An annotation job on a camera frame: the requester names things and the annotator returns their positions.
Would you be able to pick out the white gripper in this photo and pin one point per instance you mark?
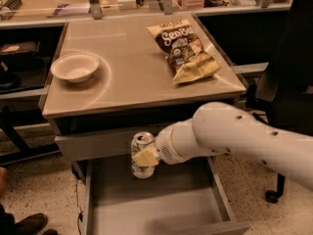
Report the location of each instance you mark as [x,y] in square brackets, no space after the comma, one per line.
[165,146]

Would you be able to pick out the green 7up soda can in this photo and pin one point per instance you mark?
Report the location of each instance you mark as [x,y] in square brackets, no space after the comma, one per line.
[141,140]

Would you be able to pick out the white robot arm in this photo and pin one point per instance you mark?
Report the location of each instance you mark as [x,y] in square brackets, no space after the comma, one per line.
[217,128]

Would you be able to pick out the open grey middle drawer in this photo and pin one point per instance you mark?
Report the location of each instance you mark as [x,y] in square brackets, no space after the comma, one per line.
[180,199]

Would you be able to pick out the grey top drawer front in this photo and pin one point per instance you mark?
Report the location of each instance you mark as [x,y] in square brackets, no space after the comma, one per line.
[103,143]

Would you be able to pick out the grey drawer cabinet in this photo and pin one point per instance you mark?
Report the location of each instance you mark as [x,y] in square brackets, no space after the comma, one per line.
[133,84]

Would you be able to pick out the person hand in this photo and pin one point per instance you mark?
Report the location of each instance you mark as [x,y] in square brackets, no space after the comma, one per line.
[3,181]

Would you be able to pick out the brown yellow chip bag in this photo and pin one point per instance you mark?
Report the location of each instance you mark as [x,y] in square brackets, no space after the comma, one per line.
[184,51]

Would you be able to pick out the white paper bowl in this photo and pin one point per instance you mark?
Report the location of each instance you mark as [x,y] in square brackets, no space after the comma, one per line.
[75,67]

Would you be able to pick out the brown shoe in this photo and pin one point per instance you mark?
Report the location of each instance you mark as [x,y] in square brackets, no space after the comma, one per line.
[31,225]
[50,232]

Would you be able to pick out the black office chair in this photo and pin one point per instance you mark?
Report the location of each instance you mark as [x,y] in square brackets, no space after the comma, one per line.
[284,93]

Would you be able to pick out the purple white paper sheet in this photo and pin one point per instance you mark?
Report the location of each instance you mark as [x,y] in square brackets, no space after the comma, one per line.
[73,9]

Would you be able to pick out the black coiled tool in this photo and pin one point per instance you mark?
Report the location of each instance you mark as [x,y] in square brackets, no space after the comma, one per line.
[8,9]

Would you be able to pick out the black table leg frame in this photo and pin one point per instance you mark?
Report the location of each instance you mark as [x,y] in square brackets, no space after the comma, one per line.
[9,121]

